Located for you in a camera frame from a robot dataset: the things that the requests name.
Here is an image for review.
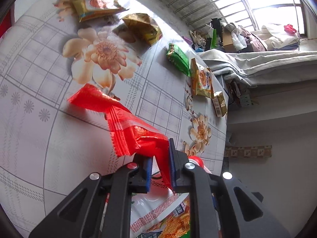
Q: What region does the white folded cloth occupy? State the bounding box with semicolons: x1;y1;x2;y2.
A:
261;23;300;51

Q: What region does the green object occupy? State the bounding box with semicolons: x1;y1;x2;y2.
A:
210;28;217;50

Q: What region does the orange yellow snack packet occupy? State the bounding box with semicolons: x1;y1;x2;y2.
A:
190;58;215;99

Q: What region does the cardboard box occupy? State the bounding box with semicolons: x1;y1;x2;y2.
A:
222;28;242;52

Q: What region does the small gold box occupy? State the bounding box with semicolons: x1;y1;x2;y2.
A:
212;91;228;118

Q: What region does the metal window railing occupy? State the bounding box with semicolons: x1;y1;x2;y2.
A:
139;0;305;40

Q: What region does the patterned long box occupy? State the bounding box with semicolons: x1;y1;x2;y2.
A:
224;145;273;158

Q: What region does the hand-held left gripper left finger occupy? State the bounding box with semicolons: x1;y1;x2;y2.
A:
28;154;154;238

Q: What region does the dark red clutter pile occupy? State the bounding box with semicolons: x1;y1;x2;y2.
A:
224;76;242;105

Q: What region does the grey curtain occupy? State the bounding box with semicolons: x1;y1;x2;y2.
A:
201;48;317;87

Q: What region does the pair of shoes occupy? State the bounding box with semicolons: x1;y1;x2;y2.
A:
189;30;206;47

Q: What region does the floral tablecloth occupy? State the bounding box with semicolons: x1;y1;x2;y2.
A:
0;0;227;238

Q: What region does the crumpled gold packet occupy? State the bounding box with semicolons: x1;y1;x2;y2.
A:
121;13;162;46

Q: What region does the red round object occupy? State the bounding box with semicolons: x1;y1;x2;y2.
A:
188;156;205;171

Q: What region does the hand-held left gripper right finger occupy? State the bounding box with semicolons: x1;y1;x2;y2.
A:
168;137;291;238

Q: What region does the gold snack packet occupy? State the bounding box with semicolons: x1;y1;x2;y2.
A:
71;0;130;23

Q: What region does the small green packet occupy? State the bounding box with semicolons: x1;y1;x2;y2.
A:
166;43;192;77

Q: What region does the black object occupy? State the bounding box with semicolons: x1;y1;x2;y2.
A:
210;18;222;34

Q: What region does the red plastic wrapper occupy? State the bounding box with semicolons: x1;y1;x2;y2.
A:
67;83;174;190

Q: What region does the pile of clothes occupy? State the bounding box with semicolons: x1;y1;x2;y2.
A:
220;22;260;50

